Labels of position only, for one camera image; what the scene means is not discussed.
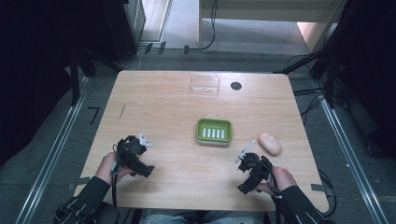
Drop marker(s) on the person's left hand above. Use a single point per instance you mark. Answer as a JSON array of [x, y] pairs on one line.
[[105, 168]]

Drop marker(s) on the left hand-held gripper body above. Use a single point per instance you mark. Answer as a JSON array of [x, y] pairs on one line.
[[134, 159]]

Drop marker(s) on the aluminium floor rail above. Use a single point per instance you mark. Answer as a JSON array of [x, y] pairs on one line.
[[348, 155], [53, 155]]

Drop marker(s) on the black stand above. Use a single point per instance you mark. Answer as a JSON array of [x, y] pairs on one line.
[[327, 62], [74, 77]]

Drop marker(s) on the person's right hand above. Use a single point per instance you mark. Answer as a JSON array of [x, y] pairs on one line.
[[284, 179]]

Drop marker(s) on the pink soap bar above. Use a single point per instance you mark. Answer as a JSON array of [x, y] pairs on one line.
[[270, 144]]

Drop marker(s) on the black round table grommet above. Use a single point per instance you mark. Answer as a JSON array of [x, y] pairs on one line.
[[236, 86]]

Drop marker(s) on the black cabinet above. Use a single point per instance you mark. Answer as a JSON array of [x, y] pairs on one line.
[[121, 28]]

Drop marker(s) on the green soap dish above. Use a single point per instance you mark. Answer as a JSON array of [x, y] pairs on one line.
[[214, 132]]

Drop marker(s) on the white bench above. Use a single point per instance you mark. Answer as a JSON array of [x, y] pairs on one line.
[[264, 9]]

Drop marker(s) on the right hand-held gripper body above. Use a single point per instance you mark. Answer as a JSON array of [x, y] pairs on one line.
[[256, 171]]

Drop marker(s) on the clear plastic lid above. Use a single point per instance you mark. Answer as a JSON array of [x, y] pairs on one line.
[[205, 84]]

